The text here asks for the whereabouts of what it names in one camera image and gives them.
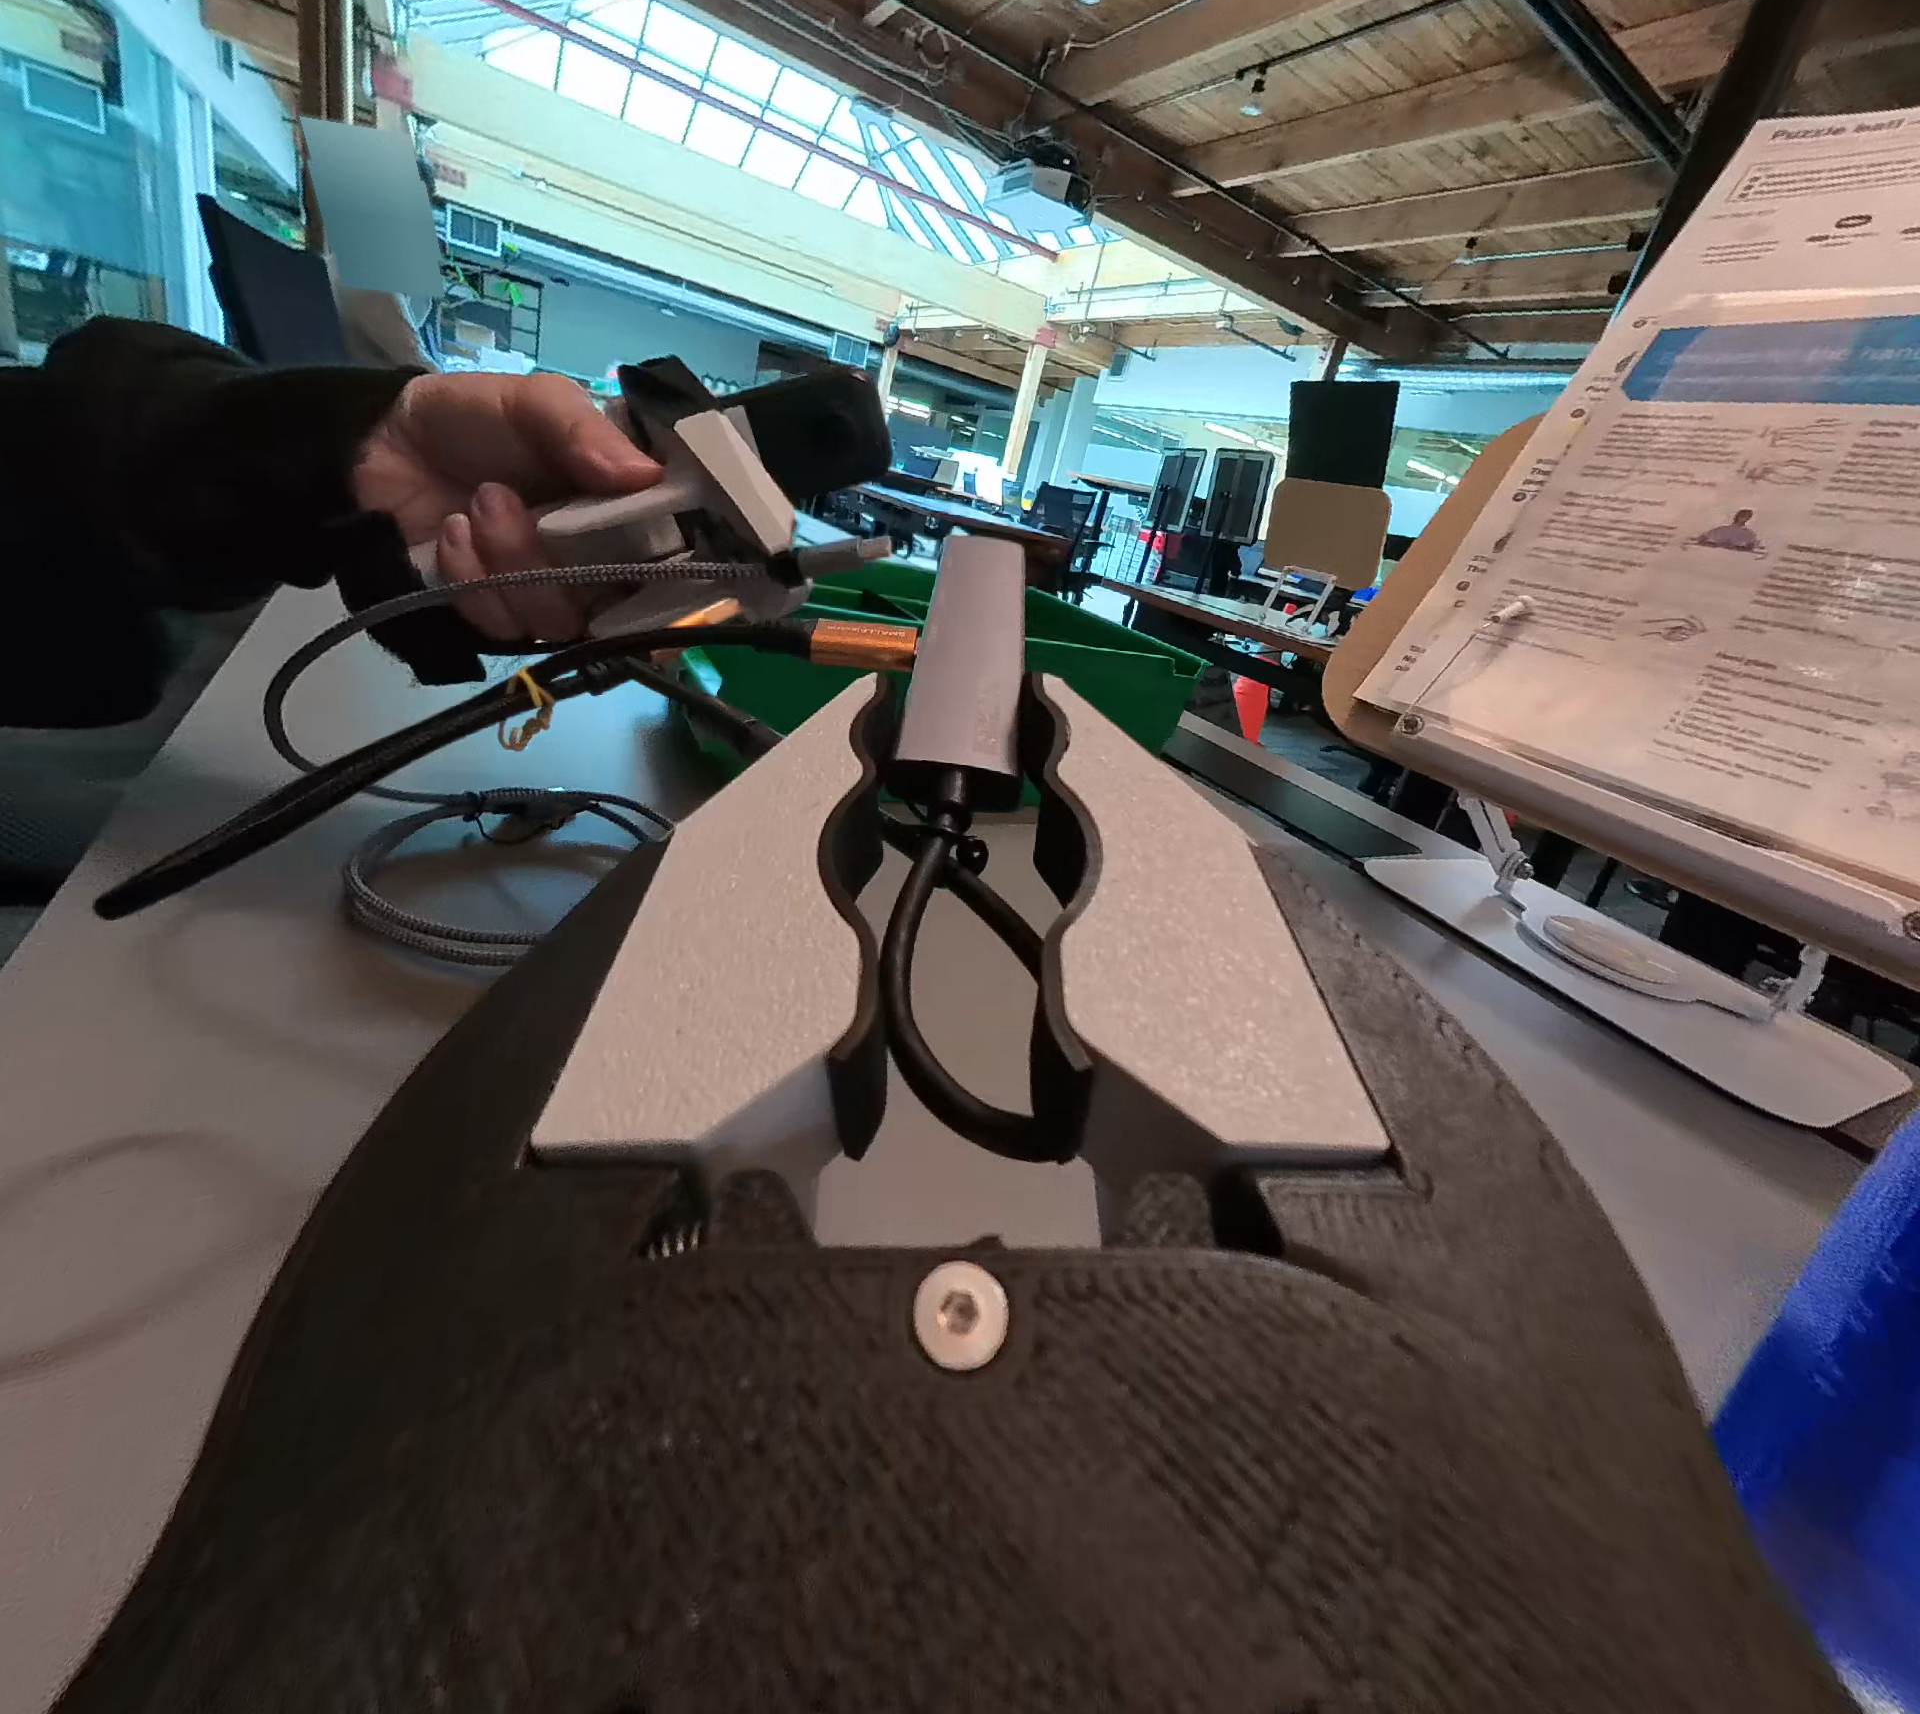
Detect instruction sheets on stand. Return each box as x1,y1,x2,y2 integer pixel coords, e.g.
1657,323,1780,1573
1320,108,1920,1134

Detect printed instruction sheet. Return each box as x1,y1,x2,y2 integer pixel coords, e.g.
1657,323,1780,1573
1355,112,1920,899

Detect grey braided cable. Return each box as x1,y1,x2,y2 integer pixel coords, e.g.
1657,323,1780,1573
262,533,898,970

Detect grey usb hub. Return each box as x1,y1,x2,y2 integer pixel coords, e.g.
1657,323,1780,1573
873,533,1086,1164

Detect black upright panel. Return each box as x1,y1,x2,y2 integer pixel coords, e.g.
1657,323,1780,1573
1286,378,1402,491

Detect dark usb plug cable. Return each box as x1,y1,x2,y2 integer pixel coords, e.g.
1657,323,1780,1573
635,653,789,760

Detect green plastic bin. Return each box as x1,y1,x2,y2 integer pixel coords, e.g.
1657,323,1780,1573
681,557,1206,820

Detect grey desk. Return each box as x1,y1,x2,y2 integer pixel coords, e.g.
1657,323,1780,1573
0,581,1877,1446

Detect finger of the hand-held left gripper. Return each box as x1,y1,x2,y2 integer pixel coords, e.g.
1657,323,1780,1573
534,409,801,564
582,551,816,645

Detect person's left hand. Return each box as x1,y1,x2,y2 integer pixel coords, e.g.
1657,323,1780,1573
351,370,669,647

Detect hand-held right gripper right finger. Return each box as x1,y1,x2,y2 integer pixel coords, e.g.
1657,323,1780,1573
1025,671,1391,1177

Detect blue plastic bin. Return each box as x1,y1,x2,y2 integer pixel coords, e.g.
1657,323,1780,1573
1709,1099,1920,1714

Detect black cable with orange plugs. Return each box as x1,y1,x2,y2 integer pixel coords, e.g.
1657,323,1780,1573
92,596,922,924

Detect black stand pole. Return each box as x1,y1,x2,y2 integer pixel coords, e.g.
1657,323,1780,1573
1624,0,1895,295

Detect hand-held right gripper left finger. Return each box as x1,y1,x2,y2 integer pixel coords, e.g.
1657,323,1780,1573
528,671,893,1193

